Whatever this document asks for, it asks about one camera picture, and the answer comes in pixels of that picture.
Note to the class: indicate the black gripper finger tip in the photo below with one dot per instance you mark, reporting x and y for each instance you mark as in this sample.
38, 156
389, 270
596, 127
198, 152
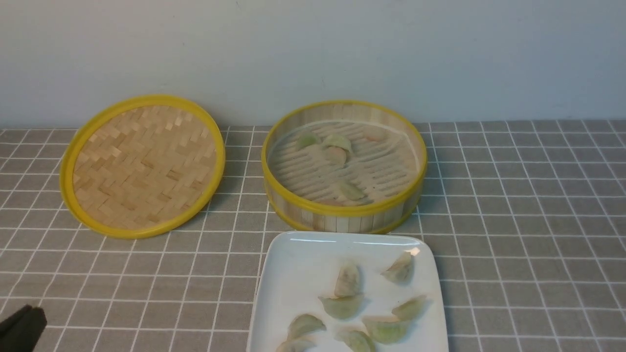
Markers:
21, 331

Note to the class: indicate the white dumpling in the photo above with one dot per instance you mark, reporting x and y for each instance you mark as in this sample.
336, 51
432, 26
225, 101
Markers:
296, 345

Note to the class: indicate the green dumpling plate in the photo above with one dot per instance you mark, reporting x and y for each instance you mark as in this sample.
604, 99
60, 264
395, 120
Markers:
386, 331
356, 340
305, 324
342, 308
411, 309

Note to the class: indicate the pale dumpling plate centre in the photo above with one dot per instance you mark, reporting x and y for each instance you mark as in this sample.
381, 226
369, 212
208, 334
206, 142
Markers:
348, 282

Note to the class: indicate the pale dumpling plate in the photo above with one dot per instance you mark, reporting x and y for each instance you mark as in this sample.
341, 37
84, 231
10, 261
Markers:
348, 282
400, 271

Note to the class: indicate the white square plate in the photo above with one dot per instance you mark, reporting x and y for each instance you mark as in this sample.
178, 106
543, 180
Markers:
301, 266

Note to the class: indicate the pale dumpling plate top right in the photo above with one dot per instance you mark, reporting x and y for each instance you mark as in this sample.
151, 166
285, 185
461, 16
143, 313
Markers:
400, 271

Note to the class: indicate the yellow-rimmed bamboo steamer lid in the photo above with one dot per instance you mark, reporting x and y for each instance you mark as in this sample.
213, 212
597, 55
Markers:
143, 167

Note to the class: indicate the green dumpling steamer back left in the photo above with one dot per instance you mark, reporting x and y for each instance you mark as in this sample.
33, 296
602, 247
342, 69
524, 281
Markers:
307, 139

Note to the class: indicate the green dumpling steamer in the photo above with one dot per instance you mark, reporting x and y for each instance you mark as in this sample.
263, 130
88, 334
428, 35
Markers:
339, 141
351, 191
307, 139

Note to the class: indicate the green dumpling steamer front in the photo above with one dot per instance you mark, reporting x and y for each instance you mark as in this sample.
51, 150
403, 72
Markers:
351, 191

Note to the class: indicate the yellow-rimmed bamboo steamer basket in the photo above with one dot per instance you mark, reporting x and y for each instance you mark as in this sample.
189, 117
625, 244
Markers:
302, 186

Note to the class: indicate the pink dumpling steamer centre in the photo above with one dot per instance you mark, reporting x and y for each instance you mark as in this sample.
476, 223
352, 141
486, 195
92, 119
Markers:
336, 155

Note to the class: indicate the pink dumpling steamer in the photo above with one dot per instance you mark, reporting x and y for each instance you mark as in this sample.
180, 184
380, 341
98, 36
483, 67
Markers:
336, 155
374, 134

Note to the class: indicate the green dumpling steamer back middle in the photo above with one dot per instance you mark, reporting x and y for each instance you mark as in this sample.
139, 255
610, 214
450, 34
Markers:
339, 141

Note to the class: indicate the pink dumpling steamer back right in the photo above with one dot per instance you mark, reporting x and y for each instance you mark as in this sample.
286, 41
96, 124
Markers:
374, 134

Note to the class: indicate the grey checked tablecloth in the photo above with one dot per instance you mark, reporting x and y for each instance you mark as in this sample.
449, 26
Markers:
526, 221

